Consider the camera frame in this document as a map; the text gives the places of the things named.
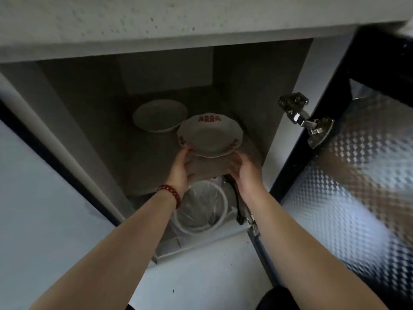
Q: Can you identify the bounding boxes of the black-framed grey cabinet door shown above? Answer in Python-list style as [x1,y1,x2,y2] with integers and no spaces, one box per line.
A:
[269,25,413,310]

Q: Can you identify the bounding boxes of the white plate pale flowers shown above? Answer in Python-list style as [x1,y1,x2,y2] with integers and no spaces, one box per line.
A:
[132,99,188,133]

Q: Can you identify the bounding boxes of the black flexible hose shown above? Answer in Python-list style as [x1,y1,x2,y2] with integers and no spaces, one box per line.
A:
[222,174,247,226]

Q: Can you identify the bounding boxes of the red bead bracelet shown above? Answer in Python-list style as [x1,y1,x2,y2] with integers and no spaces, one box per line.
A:
[157,185,182,209]

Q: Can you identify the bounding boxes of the plain grey cabinet door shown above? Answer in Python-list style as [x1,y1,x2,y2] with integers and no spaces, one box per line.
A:
[0,99,125,310]

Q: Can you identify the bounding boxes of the white plate red pattern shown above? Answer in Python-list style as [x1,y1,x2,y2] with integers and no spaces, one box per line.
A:
[176,112,243,158]

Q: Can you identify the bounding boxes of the person's right hand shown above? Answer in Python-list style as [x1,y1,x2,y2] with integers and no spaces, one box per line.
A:
[227,151,269,205]

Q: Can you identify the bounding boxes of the person's right forearm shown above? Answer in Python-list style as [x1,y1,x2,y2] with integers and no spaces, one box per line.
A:
[245,190,389,310]

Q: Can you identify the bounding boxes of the person's black trousers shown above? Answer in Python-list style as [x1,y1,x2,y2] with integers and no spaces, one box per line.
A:
[255,285,302,310]

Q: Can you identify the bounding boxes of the person's left hand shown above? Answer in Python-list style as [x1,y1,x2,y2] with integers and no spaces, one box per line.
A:
[167,147,197,200]

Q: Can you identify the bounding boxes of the grey cabinet shelf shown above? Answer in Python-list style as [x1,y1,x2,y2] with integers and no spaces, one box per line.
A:
[126,93,264,197]

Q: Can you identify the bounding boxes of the person's left forearm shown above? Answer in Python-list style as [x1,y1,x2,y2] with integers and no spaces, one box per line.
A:
[29,190,180,310]

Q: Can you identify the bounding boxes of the bagged white hose coil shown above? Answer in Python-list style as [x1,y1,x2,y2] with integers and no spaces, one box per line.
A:
[173,180,238,236]

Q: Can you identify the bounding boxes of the metal cabinet hinge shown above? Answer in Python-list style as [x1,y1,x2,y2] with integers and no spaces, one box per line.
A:
[278,92,335,149]
[246,213,261,237]

